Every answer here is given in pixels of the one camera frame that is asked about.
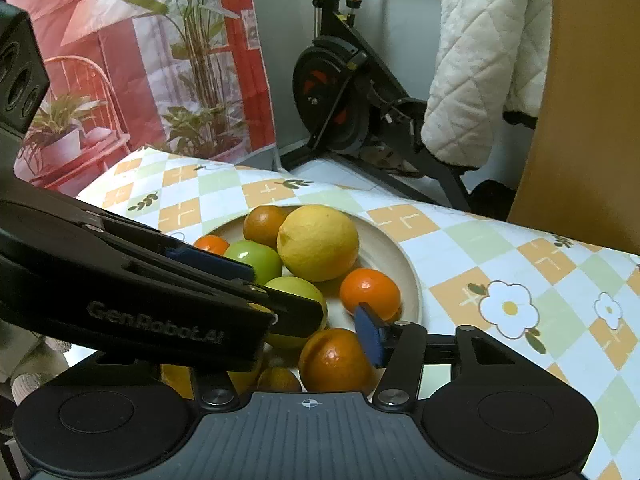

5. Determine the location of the small orange tangerine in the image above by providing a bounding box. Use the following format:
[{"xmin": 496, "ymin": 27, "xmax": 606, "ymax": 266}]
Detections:
[{"xmin": 193, "ymin": 234, "xmax": 230, "ymax": 256}]

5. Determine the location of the yellow-green apple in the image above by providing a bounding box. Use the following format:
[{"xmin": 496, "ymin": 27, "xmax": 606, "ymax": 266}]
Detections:
[{"xmin": 266, "ymin": 275, "xmax": 328, "ymax": 350}]

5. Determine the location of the green apple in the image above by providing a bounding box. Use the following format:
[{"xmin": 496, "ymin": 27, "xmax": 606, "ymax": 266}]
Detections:
[{"xmin": 224, "ymin": 240, "xmax": 282, "ymax": 285}]

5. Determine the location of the large dark orange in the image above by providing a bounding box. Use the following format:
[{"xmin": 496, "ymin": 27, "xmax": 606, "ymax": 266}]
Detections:
[{"xmin": 298, "ymin": 328, "xmax": 378, "ymax": 396}]

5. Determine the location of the large yellow lemon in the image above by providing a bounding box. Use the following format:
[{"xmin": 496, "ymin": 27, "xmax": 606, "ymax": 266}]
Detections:
[{"xmin": 277, "ymin": 205, "xmax": 359, "ymax": 283}]

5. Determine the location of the checkered floral tablecloth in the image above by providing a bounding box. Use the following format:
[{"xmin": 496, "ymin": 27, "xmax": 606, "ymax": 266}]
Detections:
[{"xmin": 79, "ymin": 148, "xmax": 639, "ymax": 479}]

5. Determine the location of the black exercise bike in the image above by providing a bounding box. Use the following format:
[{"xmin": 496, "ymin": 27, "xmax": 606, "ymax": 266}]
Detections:
[{"xmin": 278, "ymin": 0, "xmax": 474, "ymax": 214}]

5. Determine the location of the red printed backdrop cloth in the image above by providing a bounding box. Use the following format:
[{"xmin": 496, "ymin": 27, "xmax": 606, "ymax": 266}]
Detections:
[{"xmin": 6, "ymin": 0, "xmax": 276, "ymax": 195}]

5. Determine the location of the wooden board panel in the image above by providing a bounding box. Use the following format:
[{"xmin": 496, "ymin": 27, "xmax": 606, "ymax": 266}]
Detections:
[{"xmin": 509, "ymin": 0, "xmax": 639, "ymax": 252}]

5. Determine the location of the white quilted blanket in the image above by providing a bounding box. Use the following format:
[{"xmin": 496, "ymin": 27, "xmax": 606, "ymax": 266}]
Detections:
[{"xmin": 421, "ymin": 0, "xmax": 552, "ymax": 168}]

